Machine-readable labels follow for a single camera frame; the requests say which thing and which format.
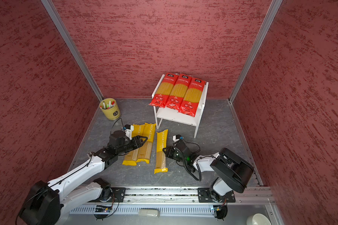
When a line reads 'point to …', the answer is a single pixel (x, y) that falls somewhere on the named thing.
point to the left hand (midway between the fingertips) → (145, 142)
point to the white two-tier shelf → (165, 114)
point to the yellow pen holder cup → (110, 108)
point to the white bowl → (258, 219)
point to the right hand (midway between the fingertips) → (162, 152)
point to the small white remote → (154, 213)
